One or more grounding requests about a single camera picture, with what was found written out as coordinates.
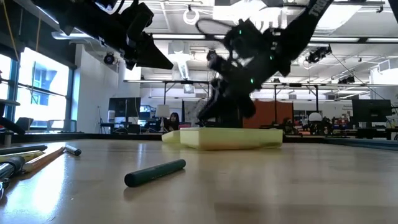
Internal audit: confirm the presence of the orange pencil with silver ferrule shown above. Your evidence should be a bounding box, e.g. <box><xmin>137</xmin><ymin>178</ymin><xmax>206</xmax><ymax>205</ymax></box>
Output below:
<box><xmin>21</xmin><ymin>146</ymin><xmax>83</xmax><ymax>174</ymax></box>

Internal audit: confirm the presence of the black table edge rail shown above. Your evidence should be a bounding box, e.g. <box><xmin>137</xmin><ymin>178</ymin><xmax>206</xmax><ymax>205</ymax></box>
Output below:
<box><xmin>0</xmin><ymin>133</ymin><xmax>164</xmax><ymax>144</ymax></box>

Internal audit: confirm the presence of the orange partition panel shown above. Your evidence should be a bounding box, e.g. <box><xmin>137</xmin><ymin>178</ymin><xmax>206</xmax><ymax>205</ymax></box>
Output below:
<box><xmin>242</xmin><ymin>100</ymin><xmax>294</xmax><ymax>129</ymax></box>

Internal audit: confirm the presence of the white round lamp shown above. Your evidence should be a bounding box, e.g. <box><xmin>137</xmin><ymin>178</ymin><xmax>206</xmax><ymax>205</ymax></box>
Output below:
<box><xmin>308</xmin><ymin>111</ymin><xmax>323</xmax><ymax>123</ymax></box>

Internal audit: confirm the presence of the yellow translucent supply box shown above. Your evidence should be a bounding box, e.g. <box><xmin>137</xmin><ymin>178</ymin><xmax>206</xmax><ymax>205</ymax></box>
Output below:
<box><xmin>161</xmin><ymin>127</ymin><xmax>284</xmax><ymax>151</ymax></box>

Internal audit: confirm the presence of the person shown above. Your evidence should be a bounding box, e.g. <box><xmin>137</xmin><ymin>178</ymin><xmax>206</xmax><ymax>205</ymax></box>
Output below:
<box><xmin>166</xmin><ymin>112</ymin><xmax>181</xmax><ymax>131</ymax></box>

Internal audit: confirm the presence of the white cable coil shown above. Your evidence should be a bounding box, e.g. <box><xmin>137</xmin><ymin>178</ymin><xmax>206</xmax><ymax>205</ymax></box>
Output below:
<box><xmin>182</xmin><ymin>8</ymin><xmax>200</xmax><ymax>26</ymax></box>

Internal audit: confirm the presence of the black computer monitor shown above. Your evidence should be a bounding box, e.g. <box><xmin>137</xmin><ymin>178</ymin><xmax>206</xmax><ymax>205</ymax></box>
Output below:
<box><xmin>108</xmin><ymin>96</ymin><xmax>142</xmax><ymax>118</ymax></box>

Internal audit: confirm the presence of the yellow pencil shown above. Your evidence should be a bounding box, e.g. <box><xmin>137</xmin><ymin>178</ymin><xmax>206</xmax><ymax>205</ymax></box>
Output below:
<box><xmin>0</xmin><ymin>150</ymin><xmax>44</xmax><ymax>164</ymax></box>

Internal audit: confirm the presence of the dark green marker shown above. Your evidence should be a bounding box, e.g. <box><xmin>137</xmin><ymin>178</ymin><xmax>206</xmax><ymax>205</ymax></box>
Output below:
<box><xmin>124</xmin><ymin>159</ymin><xmax>187</xmax><ymax>188</ymax></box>

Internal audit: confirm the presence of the black camera cable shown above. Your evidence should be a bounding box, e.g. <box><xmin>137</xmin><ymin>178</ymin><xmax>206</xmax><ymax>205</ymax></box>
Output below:
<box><xmin>195</xmin><ymin>17</ymin><xmax>240</xmax><ymax>35</ymax></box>

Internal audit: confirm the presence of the overhead light bar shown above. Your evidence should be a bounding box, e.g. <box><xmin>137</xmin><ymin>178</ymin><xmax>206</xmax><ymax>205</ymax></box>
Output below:
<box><xmin>51</xmin><ymin>30</ymin><xmax>398</xmax><ymax>44</ymax></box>

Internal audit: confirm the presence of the black metal frame stand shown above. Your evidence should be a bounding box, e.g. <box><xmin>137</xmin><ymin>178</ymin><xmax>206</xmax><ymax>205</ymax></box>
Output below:
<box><xmin>163</xmin><ymin>80</ymin><xmax>211</xmax><ymax>111</ymax></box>
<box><xmin>273</xmin><ymin>82</ymin><xmax>320</xmax><ymax>128</ymax></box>

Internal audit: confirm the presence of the large black monitor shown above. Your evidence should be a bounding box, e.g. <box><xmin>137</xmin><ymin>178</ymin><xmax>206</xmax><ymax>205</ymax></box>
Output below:
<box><xmin>351</xmin><ymin>98</ymin><xmax>392</xmax><ymax>124</ymax></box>

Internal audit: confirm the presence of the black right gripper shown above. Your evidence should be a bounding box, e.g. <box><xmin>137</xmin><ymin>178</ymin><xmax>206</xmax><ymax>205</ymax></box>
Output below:
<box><xmin>197</xmin><ymin>18</ymin><xmax>282</xmax><ymax>128</ymax></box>

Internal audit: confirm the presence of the dark grey pencil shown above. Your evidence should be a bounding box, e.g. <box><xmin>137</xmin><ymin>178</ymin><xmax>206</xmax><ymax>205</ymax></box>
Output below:
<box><xmin>0</xmin><ymin>144</ymin><xmax>49</xmax><ymax>156</ymax></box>

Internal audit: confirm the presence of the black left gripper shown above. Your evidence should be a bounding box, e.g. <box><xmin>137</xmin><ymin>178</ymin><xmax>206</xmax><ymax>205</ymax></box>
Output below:
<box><xmin>101</xmin><ymin>1</ymin><xmax>174</xmax><ymax>71</ymax></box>

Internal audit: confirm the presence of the white lamp shade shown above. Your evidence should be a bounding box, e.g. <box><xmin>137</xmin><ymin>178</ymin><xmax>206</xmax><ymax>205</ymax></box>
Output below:
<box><xmin>155</xmin><ymin>104</ymin><xmax>170</xmax><ymax>119</ymax></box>

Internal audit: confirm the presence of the black and silver pen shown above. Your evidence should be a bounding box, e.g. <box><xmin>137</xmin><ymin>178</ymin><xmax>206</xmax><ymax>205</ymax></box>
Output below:
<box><xmin>0</xmin><ymin>156</ymin><xmax>26</xmax><ymax>182</ymax></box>

